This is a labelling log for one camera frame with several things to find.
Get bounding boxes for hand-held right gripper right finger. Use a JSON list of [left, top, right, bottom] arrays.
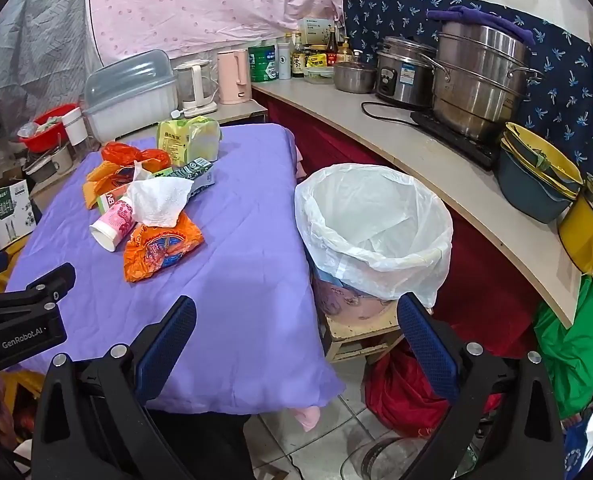
[[396, 292, 564, 480]]

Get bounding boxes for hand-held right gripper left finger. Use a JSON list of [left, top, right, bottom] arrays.
[[32, 296, 198, 480]]

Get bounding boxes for pink waste bin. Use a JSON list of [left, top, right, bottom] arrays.
[[311, 265, 402, 322]]

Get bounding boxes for pink paper cup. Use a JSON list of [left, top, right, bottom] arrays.
[[89, 199, 140, 252]]

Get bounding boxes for orange snack bag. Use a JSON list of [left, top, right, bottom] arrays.
[[123, 212, 206, 283]]

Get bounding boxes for orange mesh print wrapper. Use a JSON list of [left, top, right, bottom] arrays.
[[82, 160, 137, 208]]

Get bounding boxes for white tissue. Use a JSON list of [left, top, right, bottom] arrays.
[[125, 160, 194, 228]]

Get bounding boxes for white plastic bin liner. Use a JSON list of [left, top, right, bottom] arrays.
[[295, 162, 454, 308]]

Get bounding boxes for green snack packet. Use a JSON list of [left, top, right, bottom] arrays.
[[149, 157, 216, 201]]

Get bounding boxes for white green cardboard box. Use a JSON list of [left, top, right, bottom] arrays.
[[0, 178, 42, 251]]

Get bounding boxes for red plastic floor bag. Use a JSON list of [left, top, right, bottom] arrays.
[[363, 340, 504, 438]]

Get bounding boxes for small wooden stool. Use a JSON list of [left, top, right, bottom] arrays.
[[319, 300, 434, 363]]

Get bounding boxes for dark red counter curtain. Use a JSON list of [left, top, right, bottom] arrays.
[[266, 95, 552, 361]]

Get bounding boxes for purple blanket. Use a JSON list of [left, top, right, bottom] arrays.
[[4, 122, 347, 413]]

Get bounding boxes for red plastic basin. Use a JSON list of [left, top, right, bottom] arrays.
[[24, 104, 80, 153]]

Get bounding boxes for pink sheet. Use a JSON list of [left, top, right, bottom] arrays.
[[289, 404, 323, 431]]

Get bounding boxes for green plastic bag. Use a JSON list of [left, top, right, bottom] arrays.
[[533, 260, 593, 418]]

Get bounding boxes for white tumbler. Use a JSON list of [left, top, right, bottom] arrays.
[[61, 106, 88, 146]]

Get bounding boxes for stacked yellow blue bowls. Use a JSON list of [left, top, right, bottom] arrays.
[[496, 135, 574, 224]]

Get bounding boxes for blue printed bag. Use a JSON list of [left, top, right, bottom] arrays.
[[563, 410, 593, 480]]

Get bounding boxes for yellow electric pot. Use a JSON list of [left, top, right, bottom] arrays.
[[557, 172, 593, 286]]

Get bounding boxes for yellow green tissue pack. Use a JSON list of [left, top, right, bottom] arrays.
[[156, 115, 223, 168]]

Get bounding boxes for white dish box grey lid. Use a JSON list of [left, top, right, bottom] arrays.
[[84, 50, 180, 143]]

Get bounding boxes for black induction cooker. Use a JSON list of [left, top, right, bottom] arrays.
[[410, 110, 502, 171]]

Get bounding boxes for grey plastic tarp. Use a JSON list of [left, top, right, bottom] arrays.
[[0, 0, 107, 126]]

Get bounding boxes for yellow strainer basket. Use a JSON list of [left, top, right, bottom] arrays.
[[501, 121, 584, 201]]

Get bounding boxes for white glass electric kettle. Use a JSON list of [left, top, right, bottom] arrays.
[[174, 59, 220, 118]]

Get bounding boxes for large steel steamer pot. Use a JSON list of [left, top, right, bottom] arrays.
[[429, 20, 544, 143]]

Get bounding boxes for steel rice cooker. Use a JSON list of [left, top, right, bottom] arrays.
[[375, 36, 439, 110]]

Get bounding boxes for pink electric kettle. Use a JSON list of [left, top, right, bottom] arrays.
[[217, 49, 253, 106]]

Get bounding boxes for small steel lidded pot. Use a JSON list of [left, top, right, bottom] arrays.
[[333, 57, 377, 95]]

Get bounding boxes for clear glass food container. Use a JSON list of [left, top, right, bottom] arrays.
[[303, 66, 336, 85]]

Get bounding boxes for green tin can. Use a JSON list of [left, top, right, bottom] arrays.
[[248, 44, 280, 83]]

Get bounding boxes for navy floral fabric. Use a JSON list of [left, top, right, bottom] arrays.
[[343, 0, 593, 191]]

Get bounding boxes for white slim bottle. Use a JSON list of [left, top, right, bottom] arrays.
[[278, 42, 293, 81]]

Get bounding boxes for dark sauce bottle white label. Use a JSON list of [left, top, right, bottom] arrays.
[[291, 32, 307, 79]]

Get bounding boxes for pink dotted cloth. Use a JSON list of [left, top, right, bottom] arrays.
[[84, 0, 372, 61]]

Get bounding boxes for white green carton box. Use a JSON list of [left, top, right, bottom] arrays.
[[297, 17, 336, 51]]

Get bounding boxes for purple cloth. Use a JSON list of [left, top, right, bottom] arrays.
[[426, 5, 539, 46]]

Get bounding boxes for black power cable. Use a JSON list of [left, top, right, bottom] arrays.
[[360, 101, 434, 121]]

